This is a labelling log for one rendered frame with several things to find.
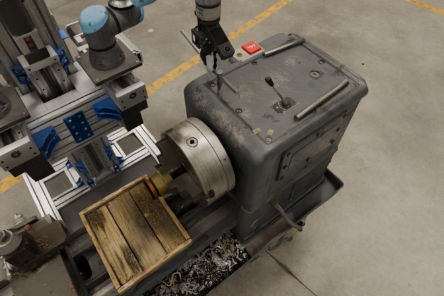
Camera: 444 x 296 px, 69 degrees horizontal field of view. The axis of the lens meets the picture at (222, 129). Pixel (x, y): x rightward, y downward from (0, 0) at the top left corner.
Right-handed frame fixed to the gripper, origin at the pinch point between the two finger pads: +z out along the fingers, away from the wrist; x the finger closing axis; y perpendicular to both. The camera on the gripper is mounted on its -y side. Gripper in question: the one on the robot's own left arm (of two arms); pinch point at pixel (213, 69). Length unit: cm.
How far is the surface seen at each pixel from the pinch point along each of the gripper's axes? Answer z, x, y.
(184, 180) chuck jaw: 24.5, 26.0, -17.8
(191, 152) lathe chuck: 12.3, 21.2, -17.0
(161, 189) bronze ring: 25.2, 34.0, -15.9
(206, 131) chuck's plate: 11.6, 12.6, -12.9
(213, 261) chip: 77, 26, -33
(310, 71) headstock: 9.7, -36.5, -14.0
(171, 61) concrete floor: 136, -62, 162
